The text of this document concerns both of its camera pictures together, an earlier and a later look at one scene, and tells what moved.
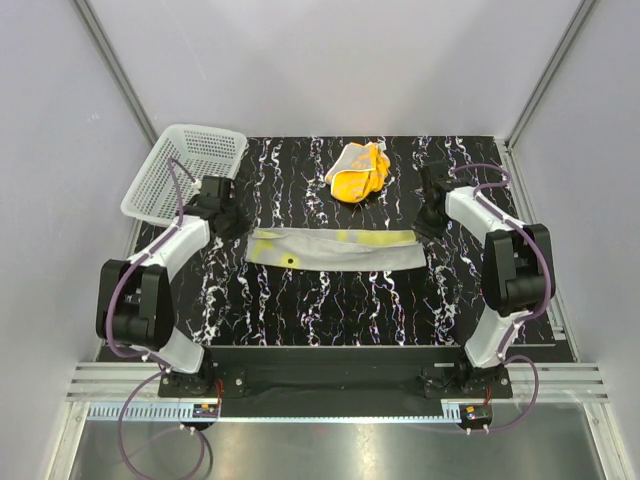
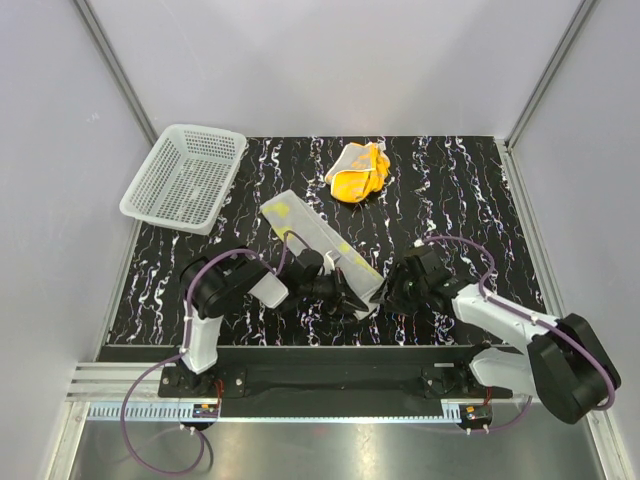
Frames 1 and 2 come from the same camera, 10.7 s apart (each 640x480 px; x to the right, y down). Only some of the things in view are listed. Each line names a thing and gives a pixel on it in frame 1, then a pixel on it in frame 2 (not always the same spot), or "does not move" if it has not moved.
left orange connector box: x=205 y=411 does not move
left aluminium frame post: x=108 y=53 does not move
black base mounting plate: x=335 y=381 does not move
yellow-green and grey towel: x=285 y=249 -> x=300 y=229
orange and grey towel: x=358 y=170 does not move
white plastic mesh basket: x=178 y=161 does not move
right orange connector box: x=473 y=415 does not move
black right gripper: x=423 y=228 -> x=391 y=292
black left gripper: x=243 y=225 -> x=341 y=290
